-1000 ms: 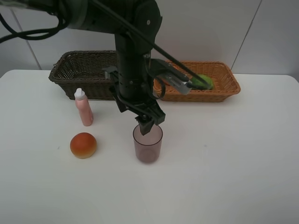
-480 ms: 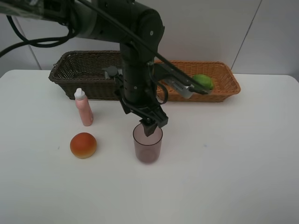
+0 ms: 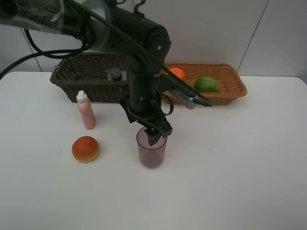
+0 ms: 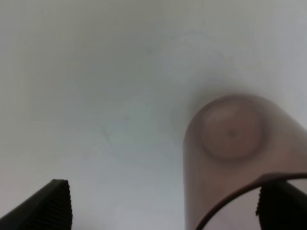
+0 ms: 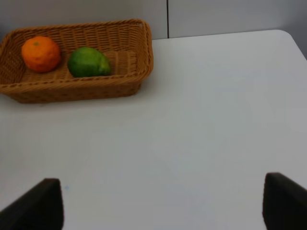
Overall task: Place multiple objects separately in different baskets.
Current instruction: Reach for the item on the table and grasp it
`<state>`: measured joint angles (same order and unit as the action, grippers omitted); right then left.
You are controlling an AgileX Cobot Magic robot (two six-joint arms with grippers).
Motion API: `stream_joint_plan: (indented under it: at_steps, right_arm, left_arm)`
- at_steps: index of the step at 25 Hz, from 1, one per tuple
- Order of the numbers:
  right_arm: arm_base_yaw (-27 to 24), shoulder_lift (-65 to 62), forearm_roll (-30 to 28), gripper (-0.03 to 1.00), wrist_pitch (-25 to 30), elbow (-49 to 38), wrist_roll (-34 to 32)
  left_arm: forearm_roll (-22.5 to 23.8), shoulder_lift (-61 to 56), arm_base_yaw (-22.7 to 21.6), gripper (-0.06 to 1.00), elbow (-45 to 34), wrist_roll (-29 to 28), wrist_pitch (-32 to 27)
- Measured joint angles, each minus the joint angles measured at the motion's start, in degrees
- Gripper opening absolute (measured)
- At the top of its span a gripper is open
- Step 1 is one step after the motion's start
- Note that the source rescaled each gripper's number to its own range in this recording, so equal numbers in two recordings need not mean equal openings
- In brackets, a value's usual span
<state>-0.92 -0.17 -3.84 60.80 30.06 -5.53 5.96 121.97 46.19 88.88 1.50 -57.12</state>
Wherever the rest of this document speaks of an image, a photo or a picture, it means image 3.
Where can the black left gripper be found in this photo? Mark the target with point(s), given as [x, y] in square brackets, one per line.
[142, 99]

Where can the translucent purple plastic cup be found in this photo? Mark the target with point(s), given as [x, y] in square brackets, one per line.
[150, 156]

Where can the orange tangerine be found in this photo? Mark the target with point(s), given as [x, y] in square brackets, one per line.
[179, 73]

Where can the dark grey rectangular bottle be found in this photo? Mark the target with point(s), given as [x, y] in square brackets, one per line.
[115, 74]

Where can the green lime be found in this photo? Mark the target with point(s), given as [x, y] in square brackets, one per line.
[206, 84]

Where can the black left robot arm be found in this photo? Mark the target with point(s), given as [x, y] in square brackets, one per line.
[101, 25]

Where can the red orange round bun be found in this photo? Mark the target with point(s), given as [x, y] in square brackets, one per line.
[85, 149]

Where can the pink bottle white cap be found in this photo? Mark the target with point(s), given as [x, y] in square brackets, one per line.
[85, 108]

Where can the dark brown wicker basket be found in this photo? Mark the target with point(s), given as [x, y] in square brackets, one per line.
[86, 72]

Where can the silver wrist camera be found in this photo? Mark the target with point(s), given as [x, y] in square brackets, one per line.
[189, 102]

